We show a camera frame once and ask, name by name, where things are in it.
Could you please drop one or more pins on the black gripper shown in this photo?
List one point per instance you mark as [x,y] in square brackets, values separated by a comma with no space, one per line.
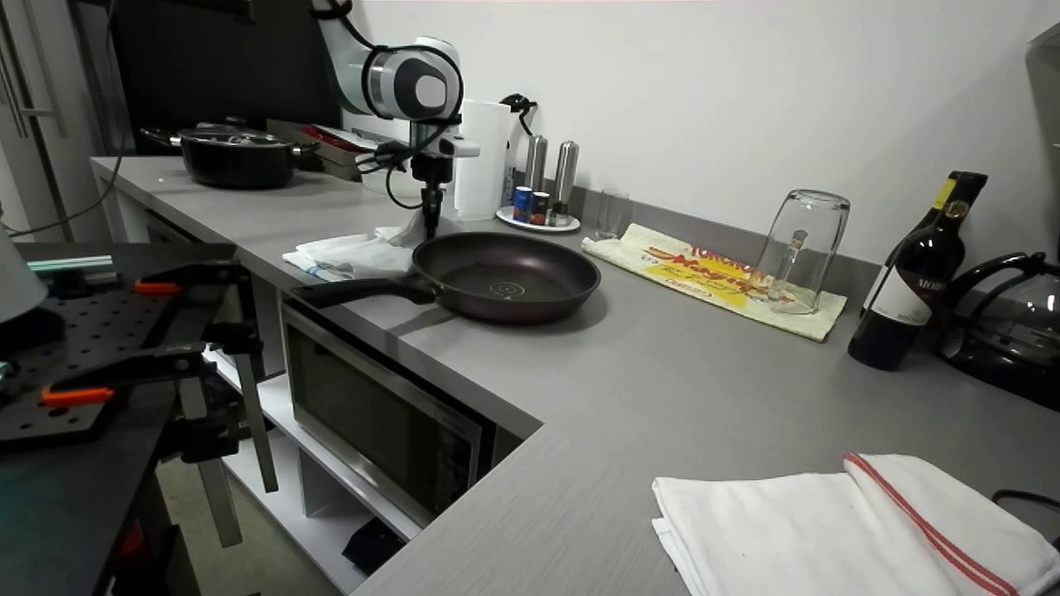
[432,169]

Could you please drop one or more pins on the white paper towel roll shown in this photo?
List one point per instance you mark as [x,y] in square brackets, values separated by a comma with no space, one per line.
[480,167]

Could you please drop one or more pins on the white towel with red stripe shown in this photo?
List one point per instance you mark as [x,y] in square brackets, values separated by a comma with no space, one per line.
[829,531]

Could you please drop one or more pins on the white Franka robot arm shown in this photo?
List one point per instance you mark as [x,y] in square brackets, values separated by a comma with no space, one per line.
[409,77]

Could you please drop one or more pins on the grey box with red edge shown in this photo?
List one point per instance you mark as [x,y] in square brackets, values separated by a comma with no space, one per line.
[336,151]

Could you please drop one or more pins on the dark non-stick frying pan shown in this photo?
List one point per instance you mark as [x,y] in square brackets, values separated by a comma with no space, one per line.
[509,275]

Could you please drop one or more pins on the upturned clear drinking glass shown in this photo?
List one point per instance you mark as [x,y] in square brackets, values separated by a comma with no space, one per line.
[805,248]

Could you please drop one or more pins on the black cooking pot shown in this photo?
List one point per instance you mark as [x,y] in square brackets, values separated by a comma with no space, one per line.
[237,159]

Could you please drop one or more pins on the folded plain white towel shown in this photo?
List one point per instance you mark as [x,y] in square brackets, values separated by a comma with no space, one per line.
[350,256]

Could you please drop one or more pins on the black perforated breadboard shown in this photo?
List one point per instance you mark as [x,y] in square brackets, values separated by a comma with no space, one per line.
[88,333]

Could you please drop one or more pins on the small dark jar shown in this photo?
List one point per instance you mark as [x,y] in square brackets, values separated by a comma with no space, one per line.
[540,207]

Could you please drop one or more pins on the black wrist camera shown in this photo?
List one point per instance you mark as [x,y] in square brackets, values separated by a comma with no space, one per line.
[385,154]

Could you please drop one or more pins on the yellow printed tea towel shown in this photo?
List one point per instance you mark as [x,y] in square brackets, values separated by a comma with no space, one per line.
[708,275]

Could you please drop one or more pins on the black robot cart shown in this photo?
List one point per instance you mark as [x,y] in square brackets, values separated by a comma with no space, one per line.
[68,507]

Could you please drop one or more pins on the wine bottle with yellow neck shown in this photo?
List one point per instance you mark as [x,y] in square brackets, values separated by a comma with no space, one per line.
[911,286]

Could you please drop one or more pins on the black drip coffee machine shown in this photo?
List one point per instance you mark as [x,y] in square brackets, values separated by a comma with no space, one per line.
[1004,333]

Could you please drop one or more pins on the steel grinder mill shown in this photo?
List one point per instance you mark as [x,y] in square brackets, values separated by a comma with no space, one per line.
[568,174]
[535,164]

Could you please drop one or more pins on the small blue can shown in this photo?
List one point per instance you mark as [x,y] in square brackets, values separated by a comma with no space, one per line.
[520,202]

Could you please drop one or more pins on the black monitor screen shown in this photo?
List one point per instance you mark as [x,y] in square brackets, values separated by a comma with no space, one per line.
[218,68]

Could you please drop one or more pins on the round white plate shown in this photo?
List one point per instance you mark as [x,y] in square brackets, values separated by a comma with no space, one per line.
[556,223]

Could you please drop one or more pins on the small clear glass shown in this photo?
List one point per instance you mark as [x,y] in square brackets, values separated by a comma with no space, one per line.
[613,215]

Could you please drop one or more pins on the built-in microwave oven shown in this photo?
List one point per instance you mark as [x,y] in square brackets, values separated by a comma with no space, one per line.
[375,419]

